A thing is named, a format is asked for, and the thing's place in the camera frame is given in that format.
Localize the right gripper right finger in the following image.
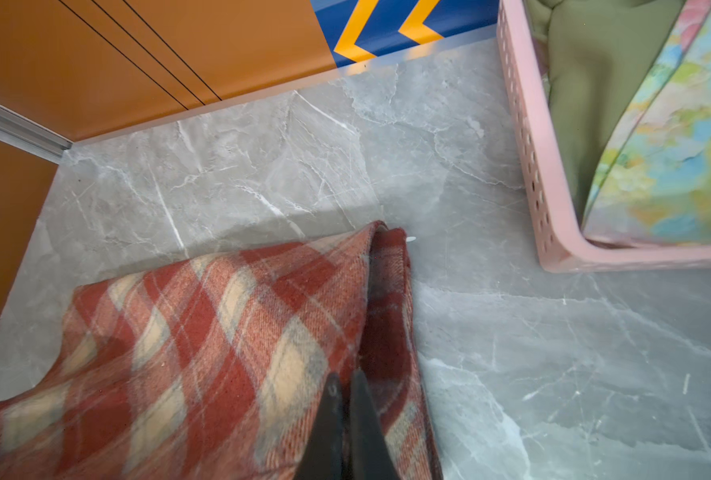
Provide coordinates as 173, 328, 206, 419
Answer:
350, 370, 399, 480

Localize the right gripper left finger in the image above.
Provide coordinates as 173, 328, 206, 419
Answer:
294, 373, 344, 480

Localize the red plaid skirt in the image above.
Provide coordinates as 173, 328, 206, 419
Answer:
0, 221, 443, 479

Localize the pink perforated plastic basket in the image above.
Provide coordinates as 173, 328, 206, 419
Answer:
497, 1, 711, 273

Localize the floral pastel skirt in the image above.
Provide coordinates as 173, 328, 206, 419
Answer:
583, 1, 711, 246

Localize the olive green skirt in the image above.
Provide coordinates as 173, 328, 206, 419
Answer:
525, 1, 683, 217

